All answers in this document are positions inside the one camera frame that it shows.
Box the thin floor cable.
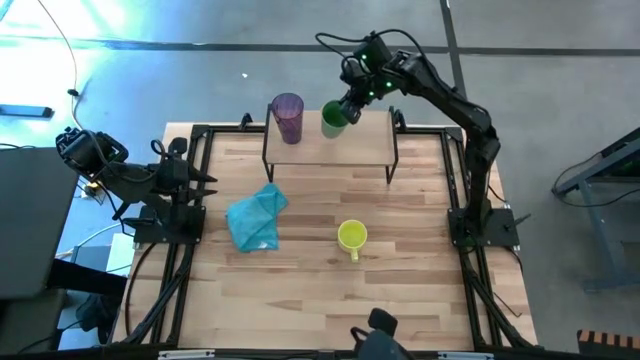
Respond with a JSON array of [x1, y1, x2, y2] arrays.
[[37, 0, 82, 131]]

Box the grey cabinet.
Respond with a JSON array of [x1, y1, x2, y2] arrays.
[[0, 147, 70, 301]]

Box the wooden shelf black metal legs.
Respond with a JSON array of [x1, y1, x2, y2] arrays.
[[261, 103, 400, 185]]

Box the black aluminium rig frame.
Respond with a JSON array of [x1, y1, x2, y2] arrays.
[[112, 123, 539, 351]]

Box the teal cloth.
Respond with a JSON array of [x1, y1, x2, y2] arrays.
[[224, 182, 290, 254]]

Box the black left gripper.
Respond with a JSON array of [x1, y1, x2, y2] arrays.
[[151, 157, 220, 204]]

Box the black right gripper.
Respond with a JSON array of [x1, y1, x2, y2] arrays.
[[339, 57, 396, 126]]

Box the blue grey metal table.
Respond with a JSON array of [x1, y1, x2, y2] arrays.
[[551, 127, 640, 292]]

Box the purple translucent faceted cup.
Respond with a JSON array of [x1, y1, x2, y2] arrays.
[[270, 92, 305, 146]]

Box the white cable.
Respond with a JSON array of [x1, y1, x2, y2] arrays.
[[54, 222, 122, 259]]

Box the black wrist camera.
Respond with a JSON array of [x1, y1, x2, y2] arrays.
[[352, 35, 394, 69], [166, 136, 190, 160]]

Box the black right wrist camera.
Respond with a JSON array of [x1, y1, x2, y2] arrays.
[[352, 35, 394, 69]]

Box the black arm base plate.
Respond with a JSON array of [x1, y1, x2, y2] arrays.
[[447, 207, 521, 250], [132, 204, 207, 246]]

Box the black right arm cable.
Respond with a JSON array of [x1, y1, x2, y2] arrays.
[[314, 28, 426, 64]]

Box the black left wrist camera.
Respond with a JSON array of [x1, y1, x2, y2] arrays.
[[166, 136, 190, 160]]

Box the silver aluminium extrusion piece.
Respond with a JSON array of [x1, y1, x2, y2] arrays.
[[158, 349, 216, 360], [438, 351, 494, 360]]

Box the white box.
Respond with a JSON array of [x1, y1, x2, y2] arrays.
[[106, 232, 134, 277]]

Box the green plastic cup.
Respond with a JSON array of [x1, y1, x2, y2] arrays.
[[320, 99, 350, 140]]

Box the yellow mug with handle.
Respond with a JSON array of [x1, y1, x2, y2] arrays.
[[337, 219, 369, 264]]

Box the orange black striped object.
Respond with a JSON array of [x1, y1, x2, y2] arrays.
[[577, 328, 640, 359]]

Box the black flat floor box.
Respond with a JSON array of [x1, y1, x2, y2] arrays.
[[0, 104, 54, 120]]

